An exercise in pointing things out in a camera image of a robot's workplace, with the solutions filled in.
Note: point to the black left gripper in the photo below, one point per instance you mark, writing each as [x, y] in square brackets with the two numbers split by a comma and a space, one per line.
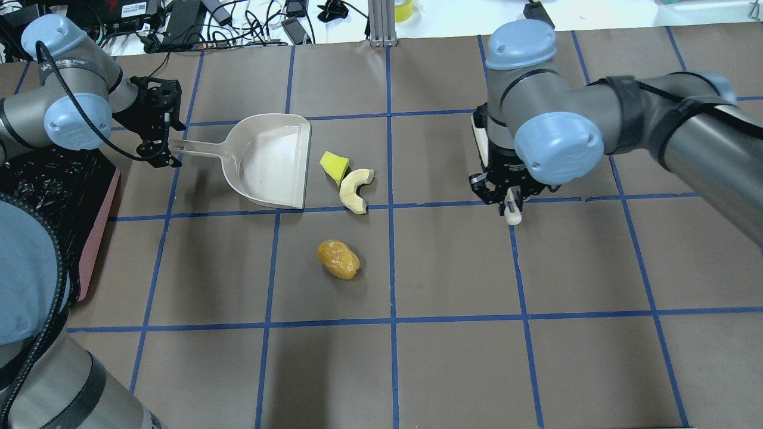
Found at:
[145, 122]

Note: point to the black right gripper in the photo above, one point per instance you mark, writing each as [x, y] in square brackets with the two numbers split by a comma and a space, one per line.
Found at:
[511, 167]

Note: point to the beige hand brush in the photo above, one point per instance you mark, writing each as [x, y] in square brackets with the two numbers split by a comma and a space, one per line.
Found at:
[493, 177]

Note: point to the beige plastic dustpan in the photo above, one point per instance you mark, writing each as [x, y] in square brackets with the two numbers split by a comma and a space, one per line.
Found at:
[264, 158]

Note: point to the pale curved peel piece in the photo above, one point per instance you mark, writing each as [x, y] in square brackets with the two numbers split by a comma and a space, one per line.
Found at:
[349, 190]

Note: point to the yellow sponge piece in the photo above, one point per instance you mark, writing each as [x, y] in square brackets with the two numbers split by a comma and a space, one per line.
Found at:
[335, 166]

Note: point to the orange trash ball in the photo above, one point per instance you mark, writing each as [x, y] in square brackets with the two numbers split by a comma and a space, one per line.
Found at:
[338, 258]

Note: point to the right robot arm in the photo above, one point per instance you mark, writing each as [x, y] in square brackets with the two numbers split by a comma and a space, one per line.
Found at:
[537, 133]

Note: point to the bin with black bag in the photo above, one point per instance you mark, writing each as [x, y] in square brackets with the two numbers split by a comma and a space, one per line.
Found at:
[73, 191]

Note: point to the black power adapter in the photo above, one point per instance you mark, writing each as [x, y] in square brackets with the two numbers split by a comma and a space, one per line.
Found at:
[183, 29]

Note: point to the yellow tape roll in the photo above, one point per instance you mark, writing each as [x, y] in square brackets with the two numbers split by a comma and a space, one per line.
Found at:
[403, 10]

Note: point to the aluminium frame post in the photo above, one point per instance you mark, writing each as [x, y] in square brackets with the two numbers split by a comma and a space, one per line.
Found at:
[381, 21]

